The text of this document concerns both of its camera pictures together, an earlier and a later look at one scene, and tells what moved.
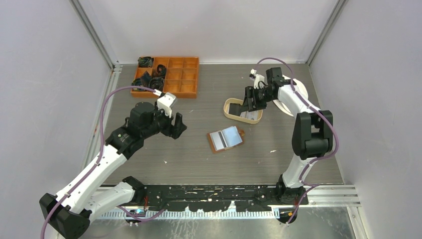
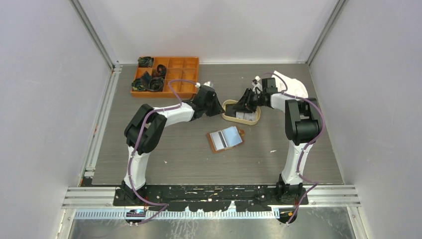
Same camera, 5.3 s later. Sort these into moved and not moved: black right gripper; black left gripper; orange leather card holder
Moved: black left gripper
Not moved: orange leather card holder; black right gripper
